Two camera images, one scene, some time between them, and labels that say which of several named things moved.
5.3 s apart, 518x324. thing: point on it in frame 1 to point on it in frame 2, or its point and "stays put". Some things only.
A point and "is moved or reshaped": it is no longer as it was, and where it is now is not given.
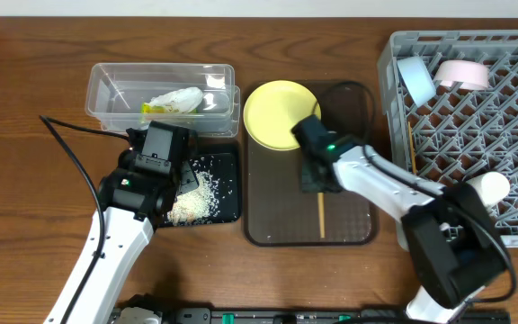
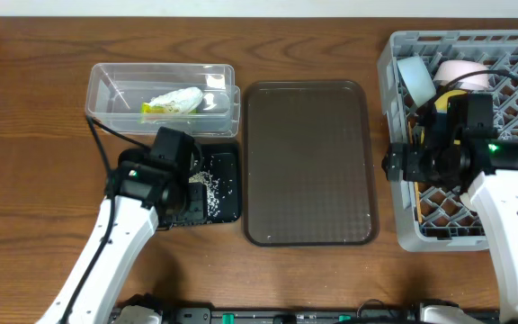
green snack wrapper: [163, 109] stays put
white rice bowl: [468, 74] stays put
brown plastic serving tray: [278, 213] stays put
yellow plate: [273, 109] to [442, 103]
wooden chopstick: [412, 147] stays put
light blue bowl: [416, 79] stays put
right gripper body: [313, 184] to [420, 164]
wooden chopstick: [321, 210] is moved or reshaped
